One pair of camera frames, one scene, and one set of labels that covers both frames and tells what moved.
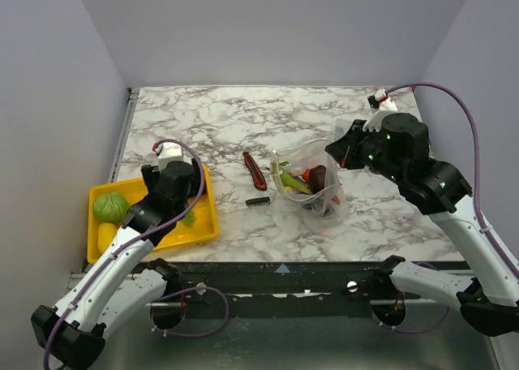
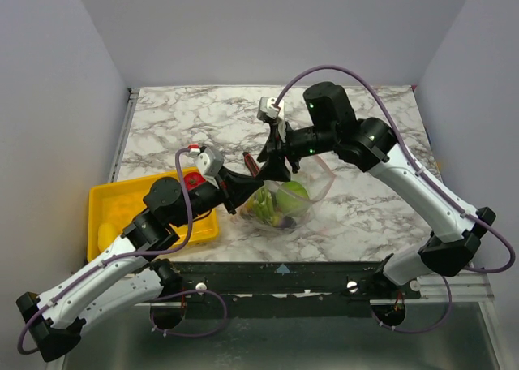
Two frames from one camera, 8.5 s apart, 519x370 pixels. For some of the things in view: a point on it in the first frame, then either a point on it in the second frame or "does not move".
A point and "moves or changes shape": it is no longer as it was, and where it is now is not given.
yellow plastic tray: [205, 223] does not move
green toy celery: [287, 180] to [263, 204]
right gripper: [346, 144] to [284, 144]
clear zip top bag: [302, 172] moves or changes shape
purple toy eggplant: [306, 174] to [288, 221]
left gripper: [152, 176] to [235, 188]
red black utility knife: [259, 179] does not move
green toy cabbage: [111, 207] to [293, 199]
